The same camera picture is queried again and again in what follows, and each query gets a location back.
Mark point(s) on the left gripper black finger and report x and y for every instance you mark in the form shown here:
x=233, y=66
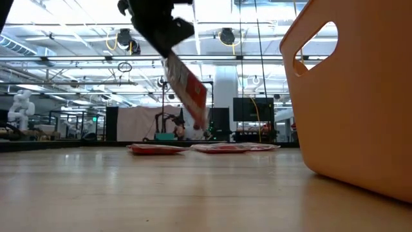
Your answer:
x=183, y=30
x=161, y=38

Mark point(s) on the red Orville popcorn bag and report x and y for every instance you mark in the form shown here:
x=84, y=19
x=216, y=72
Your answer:
x=222, y=149
x=264, y=147
x=190, y=93
x=154, y=149

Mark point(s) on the orange plastic basket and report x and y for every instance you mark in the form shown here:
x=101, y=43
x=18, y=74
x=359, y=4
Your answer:
x=354, y=129

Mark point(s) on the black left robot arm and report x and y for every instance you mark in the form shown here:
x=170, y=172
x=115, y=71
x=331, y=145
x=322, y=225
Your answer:
x=4, y=13

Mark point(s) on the small black robot arm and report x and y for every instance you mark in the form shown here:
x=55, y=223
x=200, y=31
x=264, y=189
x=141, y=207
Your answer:
x=212, y=129
x=156, y=124

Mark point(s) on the white pillar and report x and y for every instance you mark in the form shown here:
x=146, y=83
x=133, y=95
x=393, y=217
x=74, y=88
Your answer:
x=225, y=93

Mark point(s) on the white fabric partition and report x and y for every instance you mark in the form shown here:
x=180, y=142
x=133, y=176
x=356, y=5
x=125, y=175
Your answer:
x=138, y=122

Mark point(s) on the teal box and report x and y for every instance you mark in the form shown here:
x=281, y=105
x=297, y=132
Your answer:
x=164, y=136

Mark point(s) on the black partition panel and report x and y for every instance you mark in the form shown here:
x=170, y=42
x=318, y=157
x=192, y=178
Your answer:
x=111, y=124

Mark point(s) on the person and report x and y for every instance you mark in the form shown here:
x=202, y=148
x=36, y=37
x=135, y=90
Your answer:
x=193, y=132

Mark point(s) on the large black monitor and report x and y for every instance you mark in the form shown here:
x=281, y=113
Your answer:
x=244, y=109

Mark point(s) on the white humanoid robot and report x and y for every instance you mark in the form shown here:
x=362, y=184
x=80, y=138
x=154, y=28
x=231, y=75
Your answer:
x=21, y=108

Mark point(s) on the black aluminium rig frame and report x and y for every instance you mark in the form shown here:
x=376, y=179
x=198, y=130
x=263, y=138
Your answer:
x=48, y=145

